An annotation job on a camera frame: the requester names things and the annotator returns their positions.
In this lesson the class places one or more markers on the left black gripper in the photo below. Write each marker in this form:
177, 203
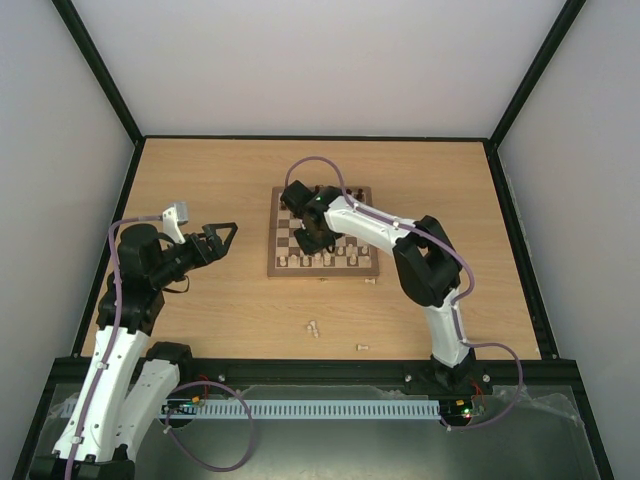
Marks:
204, 255

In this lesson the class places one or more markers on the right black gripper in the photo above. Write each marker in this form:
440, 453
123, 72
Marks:
310, 241

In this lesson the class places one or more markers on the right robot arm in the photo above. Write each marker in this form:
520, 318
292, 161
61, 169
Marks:
428, 268

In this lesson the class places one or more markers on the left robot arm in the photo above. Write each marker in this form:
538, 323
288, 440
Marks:
122, 393

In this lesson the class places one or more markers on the light pieces on board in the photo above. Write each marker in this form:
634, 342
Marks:
353, 256

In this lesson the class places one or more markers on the dark chess pieces row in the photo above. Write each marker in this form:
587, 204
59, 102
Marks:
359, 193

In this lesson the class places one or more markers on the wooden chessboard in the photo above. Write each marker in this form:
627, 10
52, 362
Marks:
281, 234

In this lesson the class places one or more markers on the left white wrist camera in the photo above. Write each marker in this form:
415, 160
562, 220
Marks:
173, 218

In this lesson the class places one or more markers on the light blue cable duct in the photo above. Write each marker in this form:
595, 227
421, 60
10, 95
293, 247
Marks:
314, 410

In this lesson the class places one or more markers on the black aluminium rail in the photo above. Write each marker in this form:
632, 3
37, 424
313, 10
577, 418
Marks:
413, 377

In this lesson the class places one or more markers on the black frame post left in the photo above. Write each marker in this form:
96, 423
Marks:
88, 49

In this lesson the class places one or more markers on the black frame post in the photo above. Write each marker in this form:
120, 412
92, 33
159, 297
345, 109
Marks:
88, 49
546, 52

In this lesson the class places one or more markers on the black frame post right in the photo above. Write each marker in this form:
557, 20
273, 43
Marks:
546, 52

